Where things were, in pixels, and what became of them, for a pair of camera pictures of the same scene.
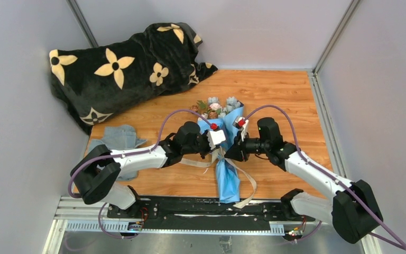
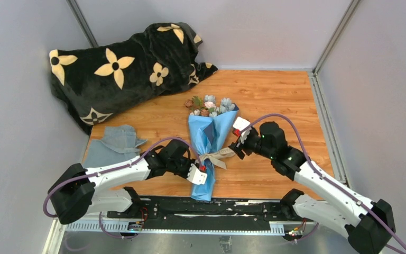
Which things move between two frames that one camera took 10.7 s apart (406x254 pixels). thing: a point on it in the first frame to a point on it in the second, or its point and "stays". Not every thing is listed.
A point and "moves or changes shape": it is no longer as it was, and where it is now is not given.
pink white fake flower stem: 216,107 moves or changes shape
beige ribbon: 196,163 moves or changes shape
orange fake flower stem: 202,108 moves or changes shape
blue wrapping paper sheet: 227,173 to 208,133
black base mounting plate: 187,212 stays
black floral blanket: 90,81 stays
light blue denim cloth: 116,137 stays
